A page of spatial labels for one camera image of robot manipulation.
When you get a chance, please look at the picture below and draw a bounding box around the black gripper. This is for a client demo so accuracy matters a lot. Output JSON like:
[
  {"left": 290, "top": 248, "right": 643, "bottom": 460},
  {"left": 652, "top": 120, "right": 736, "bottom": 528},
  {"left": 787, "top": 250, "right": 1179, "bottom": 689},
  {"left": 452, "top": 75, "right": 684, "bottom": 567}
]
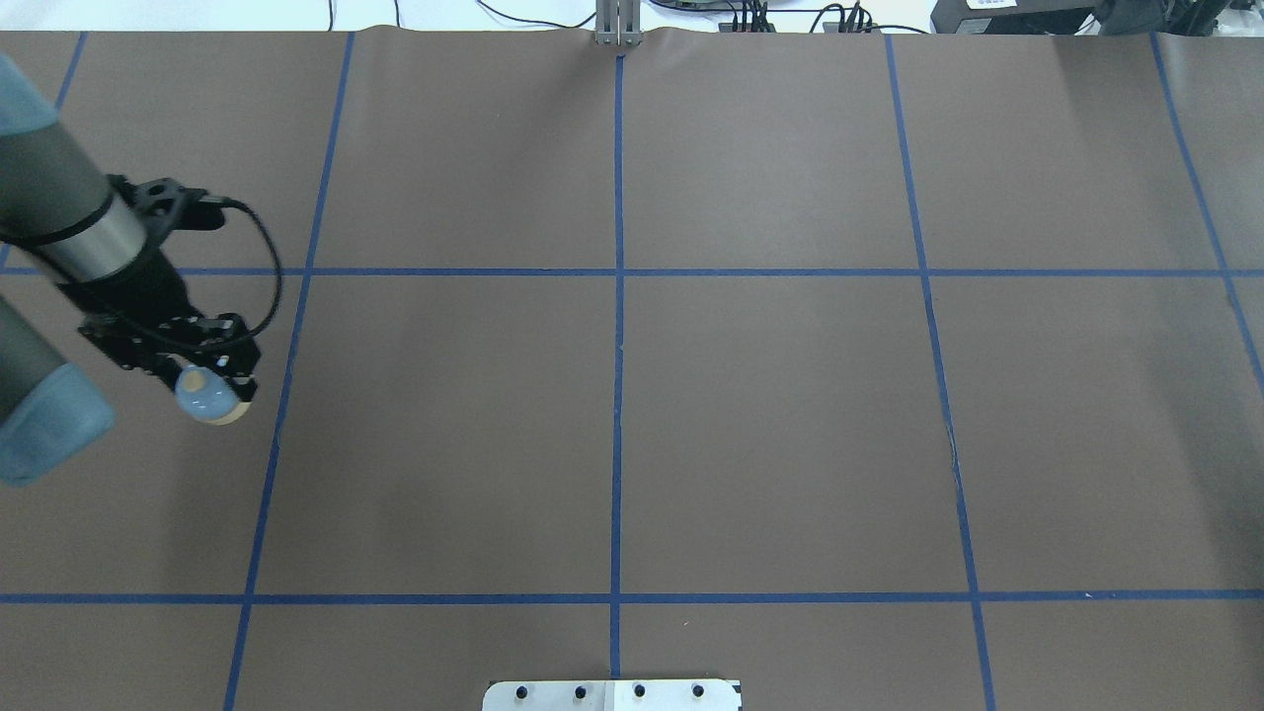
[{"left": 57, "top": 248, "right": 262, "bottom": 402}]

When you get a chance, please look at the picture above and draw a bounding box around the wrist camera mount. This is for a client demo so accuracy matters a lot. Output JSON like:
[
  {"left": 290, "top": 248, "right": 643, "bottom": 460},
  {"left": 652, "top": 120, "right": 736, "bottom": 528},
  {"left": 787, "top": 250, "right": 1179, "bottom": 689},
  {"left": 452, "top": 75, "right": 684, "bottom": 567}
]
[{"left": 107, "top": 175, "right": 228, "bottom": 245}]

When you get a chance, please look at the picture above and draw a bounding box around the white camera mast base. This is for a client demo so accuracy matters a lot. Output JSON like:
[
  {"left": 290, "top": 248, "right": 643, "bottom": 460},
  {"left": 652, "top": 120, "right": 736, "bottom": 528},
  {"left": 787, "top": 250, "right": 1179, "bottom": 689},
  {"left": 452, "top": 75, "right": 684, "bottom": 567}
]
[{"left": 480, "top": 678, "right": 744, "bottom": 710}]

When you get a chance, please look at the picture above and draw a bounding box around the black camera cable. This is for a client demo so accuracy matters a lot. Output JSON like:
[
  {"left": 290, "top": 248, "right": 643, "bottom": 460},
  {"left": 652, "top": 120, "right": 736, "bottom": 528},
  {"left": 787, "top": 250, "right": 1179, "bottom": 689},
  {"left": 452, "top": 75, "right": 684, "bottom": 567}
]
[{"left": 118, "top": 197, "right": 284, "bottom": 352}]

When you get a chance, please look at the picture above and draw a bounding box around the usb hub with cables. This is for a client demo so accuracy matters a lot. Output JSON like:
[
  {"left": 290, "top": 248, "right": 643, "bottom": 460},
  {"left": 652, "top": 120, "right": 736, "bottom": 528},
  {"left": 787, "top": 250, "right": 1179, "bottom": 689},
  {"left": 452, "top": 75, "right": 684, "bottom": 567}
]
[{"left": 717, "top": 1, "right": 880, "bottom": 35}]

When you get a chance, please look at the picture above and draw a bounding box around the blue wooden call bell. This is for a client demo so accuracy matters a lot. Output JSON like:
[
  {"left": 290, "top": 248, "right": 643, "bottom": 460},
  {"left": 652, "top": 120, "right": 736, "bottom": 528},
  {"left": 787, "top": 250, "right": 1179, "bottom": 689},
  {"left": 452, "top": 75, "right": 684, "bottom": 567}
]
[{"left": 173, "top": 366, "right": 250, "bottom": 428}]

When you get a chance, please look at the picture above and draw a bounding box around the aluminium frame post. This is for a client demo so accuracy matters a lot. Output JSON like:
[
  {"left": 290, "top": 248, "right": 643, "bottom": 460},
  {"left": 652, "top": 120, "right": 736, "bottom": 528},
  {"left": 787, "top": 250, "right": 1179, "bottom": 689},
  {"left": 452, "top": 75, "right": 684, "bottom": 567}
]
[{"left": 592, "top": 0, "right": 643, "bottom": 48}]

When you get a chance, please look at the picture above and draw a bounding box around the black power box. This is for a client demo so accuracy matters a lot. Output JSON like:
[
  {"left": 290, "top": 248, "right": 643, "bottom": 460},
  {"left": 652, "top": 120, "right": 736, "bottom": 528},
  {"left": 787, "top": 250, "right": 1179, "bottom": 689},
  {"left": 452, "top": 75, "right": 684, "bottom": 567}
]
[{"left": 930, "top": 1, "right": 1100, "bottom": 35}]

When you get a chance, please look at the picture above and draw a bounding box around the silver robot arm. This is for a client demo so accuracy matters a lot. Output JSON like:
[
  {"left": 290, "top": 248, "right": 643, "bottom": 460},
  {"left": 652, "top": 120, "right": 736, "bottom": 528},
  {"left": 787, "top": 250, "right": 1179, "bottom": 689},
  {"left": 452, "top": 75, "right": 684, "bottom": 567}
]
[{"left": 1, "top": 54, "right": 283, "bottom": 487}]

